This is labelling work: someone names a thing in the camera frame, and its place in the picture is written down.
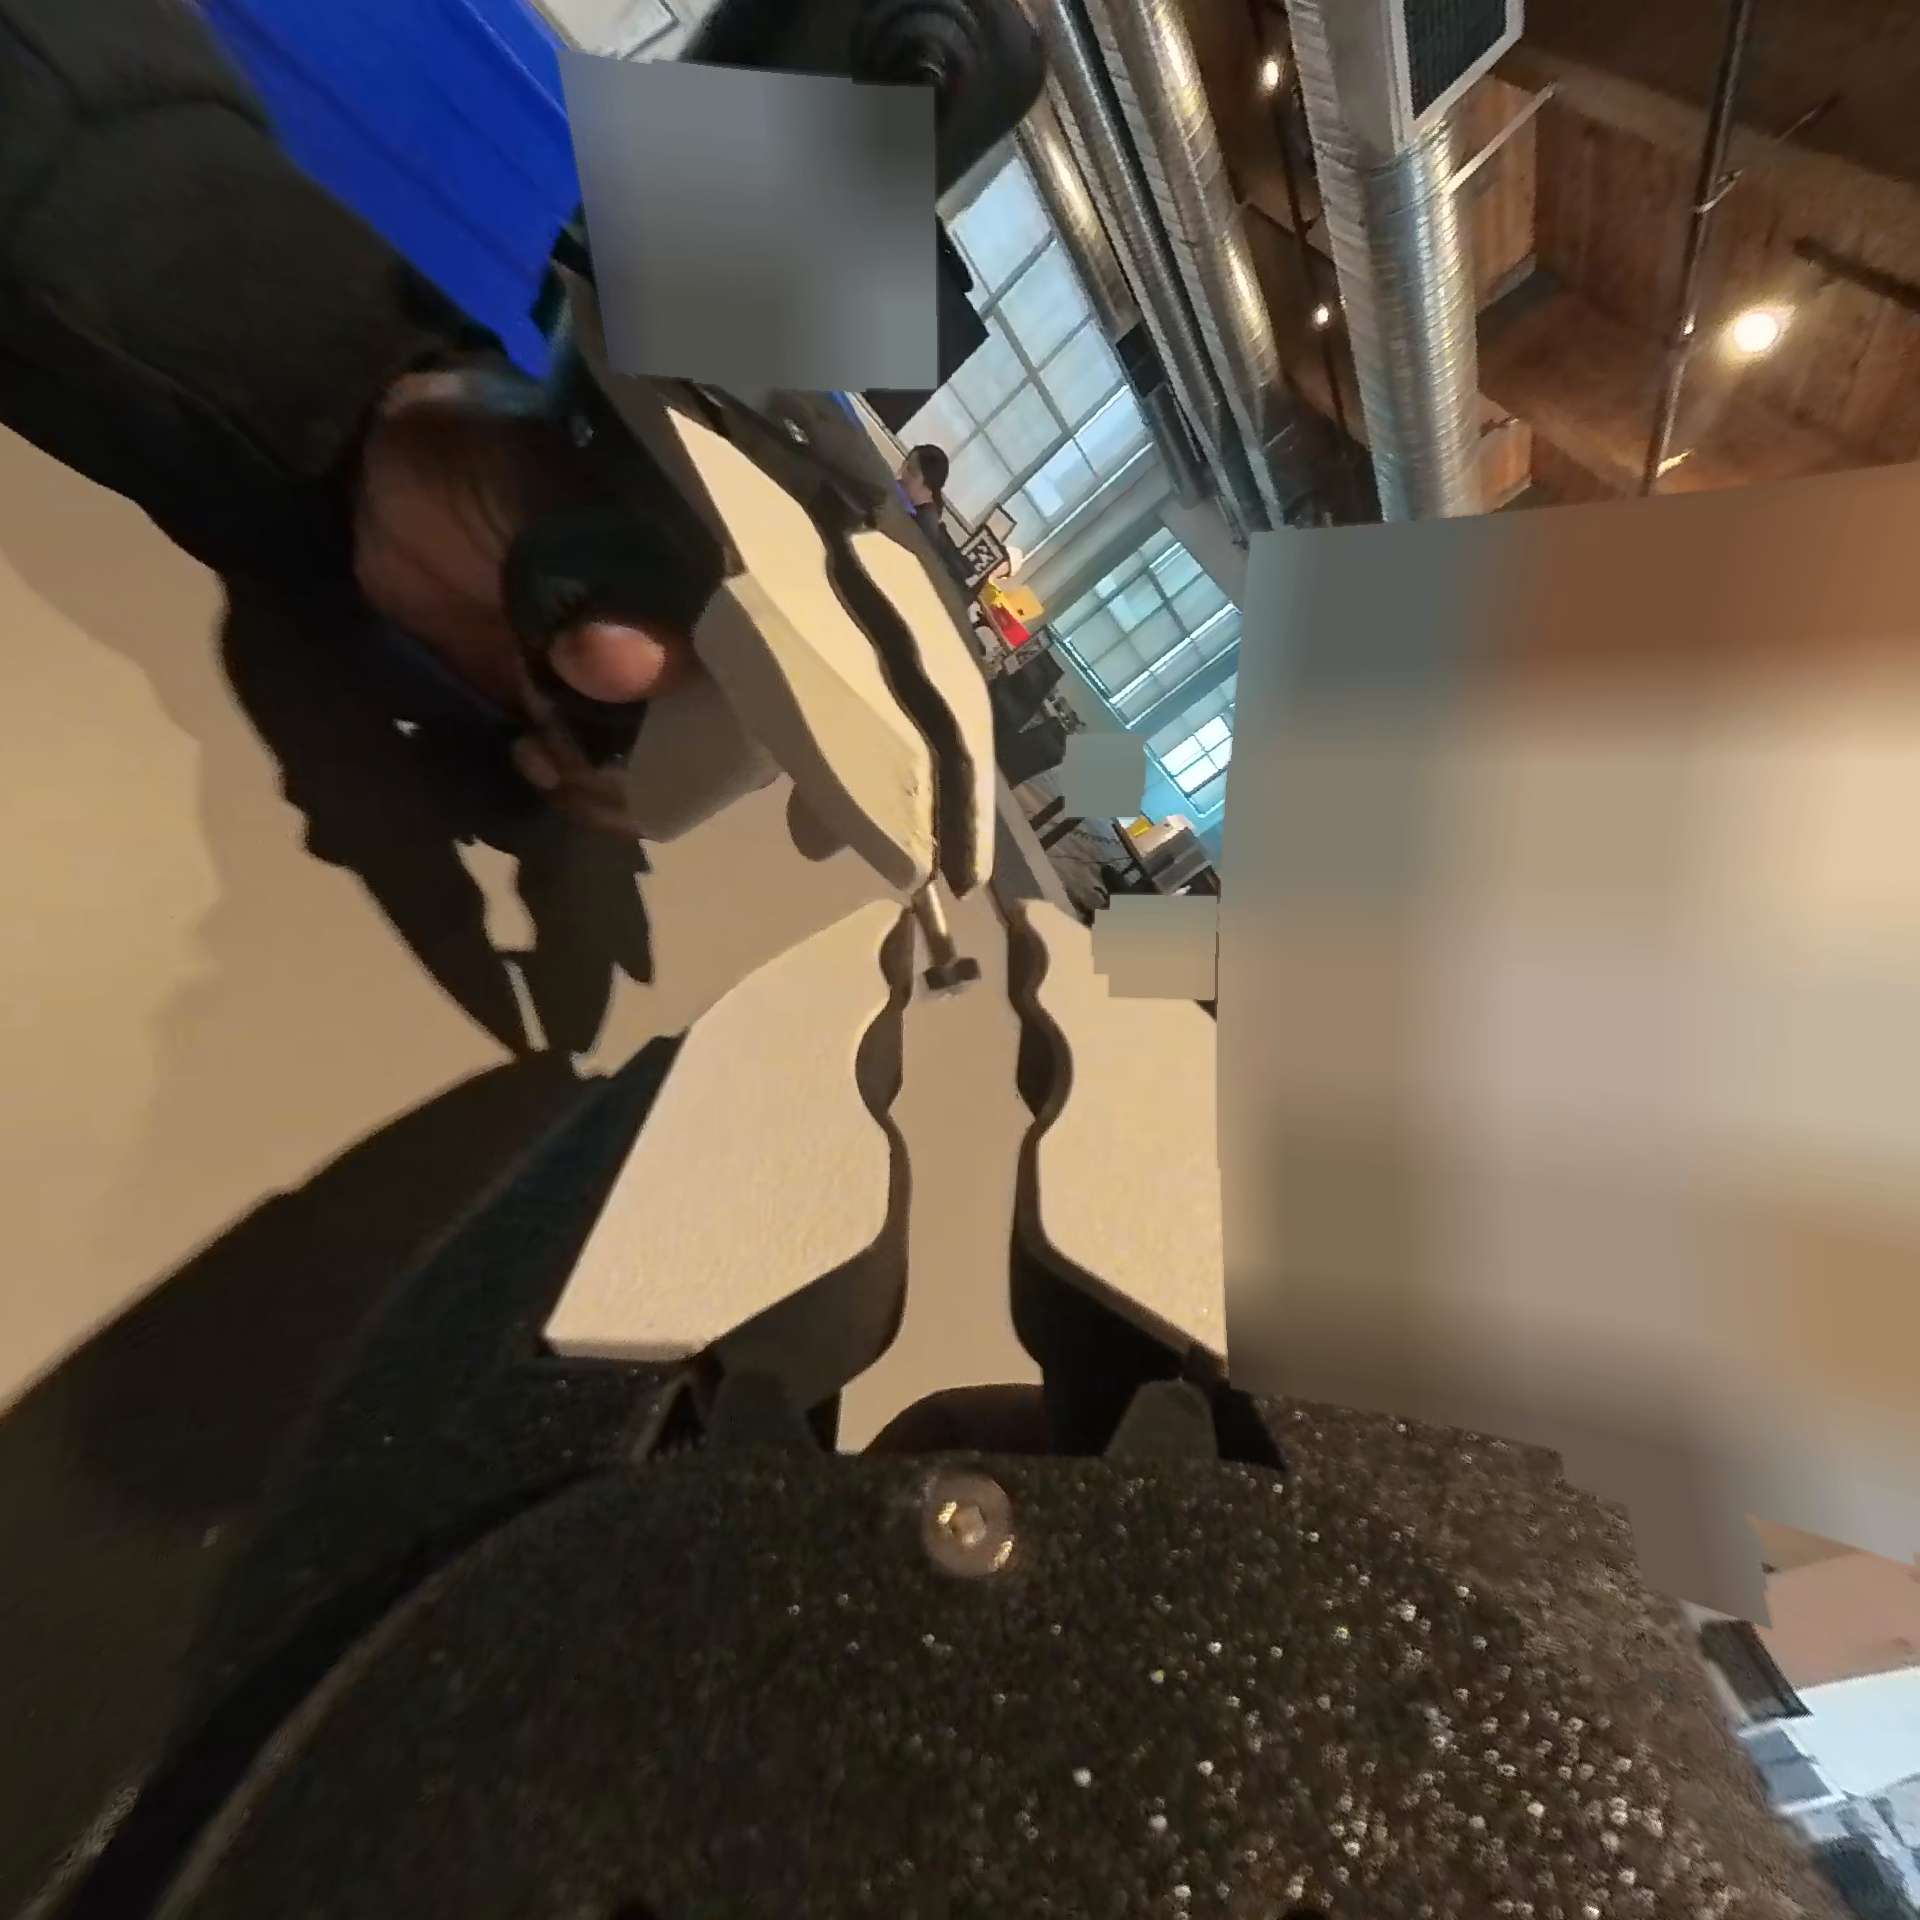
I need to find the large paned window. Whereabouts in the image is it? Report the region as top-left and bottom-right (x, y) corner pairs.
(937, 152), (1249, 811)

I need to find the silver ventilation duct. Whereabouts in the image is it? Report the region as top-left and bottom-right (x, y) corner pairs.
(1036, 0), (1291, 513)
(1289, 0), (1488, 520)

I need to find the person's left hand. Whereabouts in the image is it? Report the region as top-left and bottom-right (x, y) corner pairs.
(352, 368), (706, 841)

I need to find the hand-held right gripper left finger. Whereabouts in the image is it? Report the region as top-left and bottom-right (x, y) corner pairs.
(540, 902), (921, 1367)

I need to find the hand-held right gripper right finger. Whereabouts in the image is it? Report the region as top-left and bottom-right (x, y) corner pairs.
(1008, 902), (1229, 1384)

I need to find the silver metal bolt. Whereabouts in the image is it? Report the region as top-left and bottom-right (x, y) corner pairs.
(914, 878), (985, 998)

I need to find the white air vent grille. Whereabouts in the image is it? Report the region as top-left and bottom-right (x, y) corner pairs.
(1388, 0), (1525, 128)

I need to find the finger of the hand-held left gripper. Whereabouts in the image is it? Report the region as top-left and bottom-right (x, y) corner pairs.
(627, 407), (944, 894)
(840, 526), (1000, 894)

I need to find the person's left forearm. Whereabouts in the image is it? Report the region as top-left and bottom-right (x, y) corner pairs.
(0, 0), (506, 602)

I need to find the blue plastic bin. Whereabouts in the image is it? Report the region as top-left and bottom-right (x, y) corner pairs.
(195, 0), (602, 384)

